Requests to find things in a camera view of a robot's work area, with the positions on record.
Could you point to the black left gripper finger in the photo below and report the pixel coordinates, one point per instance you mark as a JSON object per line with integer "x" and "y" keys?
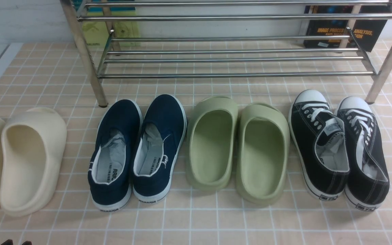
{"x": 8, "y": 242}

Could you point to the black canvas sneaker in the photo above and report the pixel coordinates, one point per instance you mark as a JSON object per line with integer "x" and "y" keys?
{"x": 319, "y": 138}
{"x": 368, "y": 182}

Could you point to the silver metal shoe rack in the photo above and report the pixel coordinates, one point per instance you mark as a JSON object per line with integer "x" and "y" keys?
{"x": 112, "y": 53}

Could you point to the cream slipper right of pair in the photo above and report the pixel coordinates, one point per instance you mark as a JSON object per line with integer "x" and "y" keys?
{"x": 33, "y": 144}

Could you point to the navy slip-on shoe left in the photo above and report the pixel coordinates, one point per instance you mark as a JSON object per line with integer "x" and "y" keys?
{"x": 109, "y": 168}

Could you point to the navy slip-on shoe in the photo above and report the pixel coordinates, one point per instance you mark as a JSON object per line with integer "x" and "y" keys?
{"x": 109, "y": 168}
{"x": 163, "y": 131}

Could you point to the navy slip-on shoe right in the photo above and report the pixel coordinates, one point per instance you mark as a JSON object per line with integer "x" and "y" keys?
{"x": 163, "y": 131}

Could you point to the green slipper left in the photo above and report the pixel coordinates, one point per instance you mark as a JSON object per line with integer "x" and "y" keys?
{"x": 210, "y": 137}

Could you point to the green slipper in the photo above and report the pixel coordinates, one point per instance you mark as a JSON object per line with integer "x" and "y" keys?
{"x": 210, "y": 137}
{"x": 263, "y": 149}

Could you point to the green yellow book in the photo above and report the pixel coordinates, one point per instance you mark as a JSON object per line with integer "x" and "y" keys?
{"x": 96, "y": 33}

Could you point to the green slipper right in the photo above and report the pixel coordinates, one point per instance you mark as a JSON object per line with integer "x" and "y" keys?
{"x": 263, "y": 149}

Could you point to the black image processing book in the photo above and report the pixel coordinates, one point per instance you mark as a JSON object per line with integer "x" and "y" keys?
{"x": 366, "y": 32}

